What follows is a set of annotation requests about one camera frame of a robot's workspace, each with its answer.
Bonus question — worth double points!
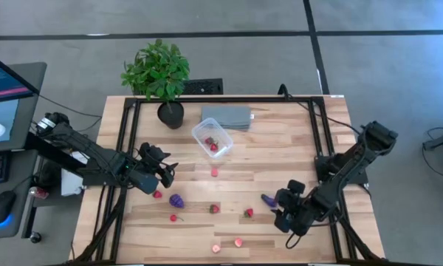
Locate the purple toy grape bunch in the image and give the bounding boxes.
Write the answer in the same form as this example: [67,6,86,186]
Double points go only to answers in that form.
[168,194,185,209]

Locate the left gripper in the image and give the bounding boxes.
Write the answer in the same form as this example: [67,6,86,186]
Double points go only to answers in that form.
[132,142,179,195]

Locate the purple toy eggplant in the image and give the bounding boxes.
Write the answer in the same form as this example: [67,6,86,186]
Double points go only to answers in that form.
[260,194,278,208]

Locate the computer monitor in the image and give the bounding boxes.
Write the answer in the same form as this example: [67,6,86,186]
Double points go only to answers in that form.
[0,50,41,146]

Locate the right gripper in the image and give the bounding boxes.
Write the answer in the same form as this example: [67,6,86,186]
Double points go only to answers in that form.
[271,179,306,233]

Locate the thin black cable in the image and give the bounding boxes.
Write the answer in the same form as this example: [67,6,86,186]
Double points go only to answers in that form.
[32,94,103,119]

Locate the white box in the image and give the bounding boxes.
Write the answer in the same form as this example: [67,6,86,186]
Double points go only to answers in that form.
[61,168,86,197]

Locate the red can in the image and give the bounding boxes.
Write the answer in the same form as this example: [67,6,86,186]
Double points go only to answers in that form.
[28,185,49,200]

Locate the black aluminium table frame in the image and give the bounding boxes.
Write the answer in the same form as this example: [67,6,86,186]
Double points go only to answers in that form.
[69,95,385,266]

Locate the black perforated case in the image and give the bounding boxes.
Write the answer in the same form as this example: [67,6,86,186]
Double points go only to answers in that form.
[182,78,224,95]

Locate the clear plastic tupperware container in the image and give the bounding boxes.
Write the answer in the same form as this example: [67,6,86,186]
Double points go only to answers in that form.
[190,117,234,160]

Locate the black computer mouse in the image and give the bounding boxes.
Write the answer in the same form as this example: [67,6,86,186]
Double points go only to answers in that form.
[0,190,18,225]

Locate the grey side desk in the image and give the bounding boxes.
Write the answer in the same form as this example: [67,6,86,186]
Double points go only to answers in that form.
[0,61,48,240]

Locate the potted green plant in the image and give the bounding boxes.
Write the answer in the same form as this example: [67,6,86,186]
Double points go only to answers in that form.
[120,38,191,130]

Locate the black power cable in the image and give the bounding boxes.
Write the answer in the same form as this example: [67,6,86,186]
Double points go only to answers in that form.
[278,83,366,134]

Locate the grey folded cloth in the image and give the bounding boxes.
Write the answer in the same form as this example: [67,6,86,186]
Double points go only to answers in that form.
[201,106,255,132]

